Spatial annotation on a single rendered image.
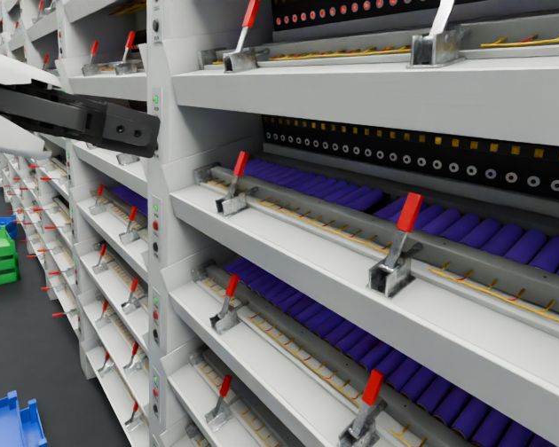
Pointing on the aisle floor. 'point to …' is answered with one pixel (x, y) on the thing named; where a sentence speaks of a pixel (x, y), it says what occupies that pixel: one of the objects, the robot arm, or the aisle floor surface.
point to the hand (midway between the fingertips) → (127, 130)
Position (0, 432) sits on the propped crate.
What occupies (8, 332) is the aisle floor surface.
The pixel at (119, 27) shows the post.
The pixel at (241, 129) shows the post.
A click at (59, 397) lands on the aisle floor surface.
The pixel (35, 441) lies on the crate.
